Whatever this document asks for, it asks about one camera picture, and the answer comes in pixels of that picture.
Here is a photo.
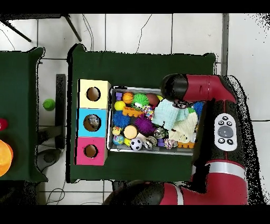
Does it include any colourful rope knot toy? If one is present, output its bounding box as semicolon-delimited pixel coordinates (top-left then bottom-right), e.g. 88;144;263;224
141;105;155;120

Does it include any mint green waffle cloth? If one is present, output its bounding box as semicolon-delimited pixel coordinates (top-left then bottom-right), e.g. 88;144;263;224
151;98;190;130

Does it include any clear plastic water bottle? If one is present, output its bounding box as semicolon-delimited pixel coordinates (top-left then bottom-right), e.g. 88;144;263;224
86;114;101;129

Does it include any cream waffle cloth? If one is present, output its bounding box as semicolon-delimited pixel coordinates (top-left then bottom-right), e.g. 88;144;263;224
168;113;198;143

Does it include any shallow mesh bin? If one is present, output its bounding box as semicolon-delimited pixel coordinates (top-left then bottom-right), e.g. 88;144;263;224
106;86;204;157

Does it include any wooden box with three holes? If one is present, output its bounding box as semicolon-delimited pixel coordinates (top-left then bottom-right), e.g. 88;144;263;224
74;79;112;166

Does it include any orange building brick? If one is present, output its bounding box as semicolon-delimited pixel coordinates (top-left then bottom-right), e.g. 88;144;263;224
122;106;145;118

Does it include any green spiky ball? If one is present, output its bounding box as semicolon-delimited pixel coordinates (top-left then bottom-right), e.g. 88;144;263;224
131;93;150;111

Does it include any purple spiky ball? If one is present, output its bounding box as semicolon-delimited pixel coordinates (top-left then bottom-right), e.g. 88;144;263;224
133;115;156;135

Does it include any blue spiky ball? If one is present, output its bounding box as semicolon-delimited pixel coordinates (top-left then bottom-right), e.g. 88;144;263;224
112;110;131;128

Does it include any small orange basketball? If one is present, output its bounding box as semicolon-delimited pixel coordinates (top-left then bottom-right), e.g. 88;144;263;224
122;92;134;104

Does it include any yellow ball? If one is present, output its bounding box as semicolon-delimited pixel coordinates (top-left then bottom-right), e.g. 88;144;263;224
114;100;127;111

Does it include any orange foam disc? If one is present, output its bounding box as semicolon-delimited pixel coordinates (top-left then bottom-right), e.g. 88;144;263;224
123;125;139;140

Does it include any small soccer ball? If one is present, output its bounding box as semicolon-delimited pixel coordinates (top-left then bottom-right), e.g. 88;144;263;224
129;138;143;151

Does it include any dark green table cloth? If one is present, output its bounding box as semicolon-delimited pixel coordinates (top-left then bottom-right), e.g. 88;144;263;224
66;43;216;184

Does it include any black upright panel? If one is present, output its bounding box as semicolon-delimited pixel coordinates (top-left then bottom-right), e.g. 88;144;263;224
55;73;66;150

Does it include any grey stand base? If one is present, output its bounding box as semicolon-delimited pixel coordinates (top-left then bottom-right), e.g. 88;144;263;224
36;148;62;172

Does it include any green cloth side table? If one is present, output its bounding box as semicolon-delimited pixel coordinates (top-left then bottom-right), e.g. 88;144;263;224
0;46;49;184

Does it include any orange yellow round bowl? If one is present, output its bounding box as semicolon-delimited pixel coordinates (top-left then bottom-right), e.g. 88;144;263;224
0;139;14;177

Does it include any black metal frame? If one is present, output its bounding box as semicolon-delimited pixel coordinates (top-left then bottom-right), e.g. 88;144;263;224
0;13;82;43

